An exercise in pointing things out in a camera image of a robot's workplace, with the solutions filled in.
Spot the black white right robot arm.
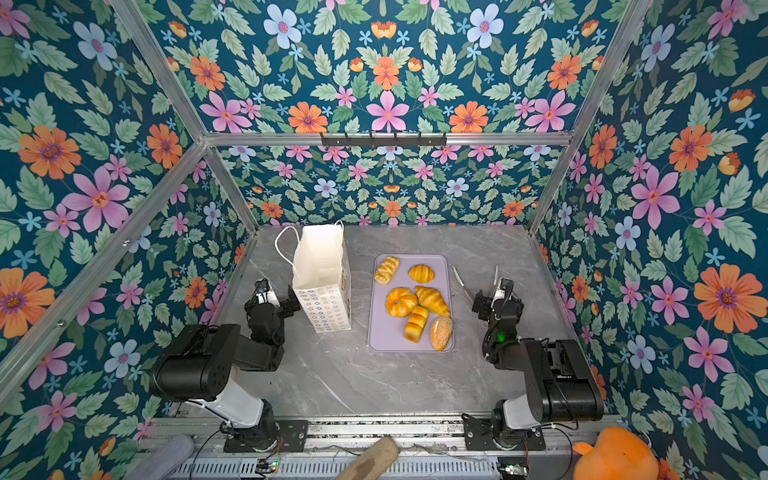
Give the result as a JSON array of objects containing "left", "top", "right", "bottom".
[{"left": 451, "top": 267, "right": 605, "bottom": 451}]

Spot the segmented yellow bread loaf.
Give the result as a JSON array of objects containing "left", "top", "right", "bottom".
[{"left": 404, "top": 306, "right": 430, "bottom": 343}]

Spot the pumpkin shaped bread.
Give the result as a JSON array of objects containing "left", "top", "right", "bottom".
[{"left": 385, "top": 287, "right": 419, "bottom": 318}]

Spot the orange plush toy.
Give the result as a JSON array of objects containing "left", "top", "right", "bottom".
[{"left": 572, "top": 427, "right": 659, "bottom": 480}]

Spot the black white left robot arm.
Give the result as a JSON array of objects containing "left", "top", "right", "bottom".
[{"left": 150, "top": 278, "right": 301, "bottom": 452}]

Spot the black hook rail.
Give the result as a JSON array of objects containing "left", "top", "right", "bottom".
[{"left": 320, "top": 133, "right": 448, "bottom": 148}]

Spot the lilac plastic tray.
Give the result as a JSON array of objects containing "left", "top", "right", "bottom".
[{"left": 368, "top": 253, "right": 455, "bottom": 354}]

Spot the small round striped bun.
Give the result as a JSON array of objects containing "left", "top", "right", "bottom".
[{"left": 408, "top": 264, "right": 436, "bottom": 284}]

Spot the oval seeded bread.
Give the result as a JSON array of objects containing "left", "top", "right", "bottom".
[{"left": 430, "top": 316, "right": 453, "bottom": 352}]

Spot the braided pale bread roll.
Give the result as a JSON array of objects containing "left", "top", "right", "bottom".
[{"left": 374, "top": 256, "right": 400, "bottom": 285}]

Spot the brown cylindrical roll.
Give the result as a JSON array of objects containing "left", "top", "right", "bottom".
[{"left": 336, "top": 437, "right": 400, "bottom": 480}]

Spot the golden croissant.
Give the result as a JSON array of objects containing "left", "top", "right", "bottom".
[{"left": 414, "top": 286, "right": 451, "bottom": 316}]

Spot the grey cylindrical roll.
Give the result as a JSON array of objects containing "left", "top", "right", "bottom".
[{"left": 126, "top": 435, "right": 194, "bottom": 480}]

